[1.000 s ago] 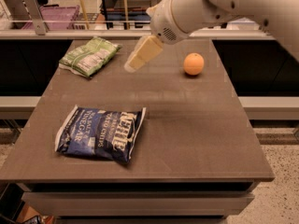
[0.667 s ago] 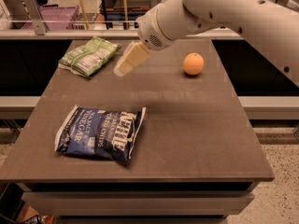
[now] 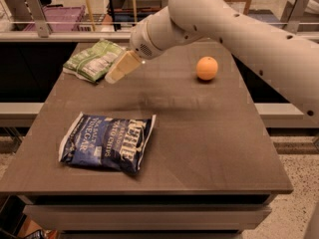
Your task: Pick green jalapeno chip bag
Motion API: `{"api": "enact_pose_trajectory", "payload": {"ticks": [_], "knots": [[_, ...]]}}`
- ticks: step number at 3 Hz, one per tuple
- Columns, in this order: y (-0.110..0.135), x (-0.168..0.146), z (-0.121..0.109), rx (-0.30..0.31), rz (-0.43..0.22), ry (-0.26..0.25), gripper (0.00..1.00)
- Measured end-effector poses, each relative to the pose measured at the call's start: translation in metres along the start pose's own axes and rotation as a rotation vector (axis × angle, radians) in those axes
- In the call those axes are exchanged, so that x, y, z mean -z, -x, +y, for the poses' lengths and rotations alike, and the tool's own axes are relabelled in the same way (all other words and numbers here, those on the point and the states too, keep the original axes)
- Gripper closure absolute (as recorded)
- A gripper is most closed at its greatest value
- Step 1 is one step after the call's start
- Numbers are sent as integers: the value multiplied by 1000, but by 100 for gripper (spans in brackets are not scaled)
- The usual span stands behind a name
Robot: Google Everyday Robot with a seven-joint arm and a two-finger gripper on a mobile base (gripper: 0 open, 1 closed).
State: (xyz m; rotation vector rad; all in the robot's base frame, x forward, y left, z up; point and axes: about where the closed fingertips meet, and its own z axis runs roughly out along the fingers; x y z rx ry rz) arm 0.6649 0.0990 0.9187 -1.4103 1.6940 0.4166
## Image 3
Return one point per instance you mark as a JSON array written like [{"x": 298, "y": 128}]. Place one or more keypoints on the blue Kettle chip bag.
[{"x": 99, "y": 141}]

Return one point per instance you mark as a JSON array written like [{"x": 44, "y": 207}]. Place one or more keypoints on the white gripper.
[{"x": 140, "y": 41}]

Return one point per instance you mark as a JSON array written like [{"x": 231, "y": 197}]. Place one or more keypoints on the yellow broom handle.
[{"x": 88, "y": 4}]

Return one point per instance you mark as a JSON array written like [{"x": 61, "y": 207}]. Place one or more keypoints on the purple plastic crate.
[{"x": 64, "y": 19}]

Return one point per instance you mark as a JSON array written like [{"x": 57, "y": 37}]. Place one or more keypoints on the orange fruit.
[{"x": 206, "y": 68}]

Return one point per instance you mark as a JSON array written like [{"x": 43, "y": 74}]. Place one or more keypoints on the green jalapeno chip bag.
[{"x": 93, "y": 63}]

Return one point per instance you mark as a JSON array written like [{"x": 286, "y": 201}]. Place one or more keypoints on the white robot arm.
[{"x": 287, "y": 62}]

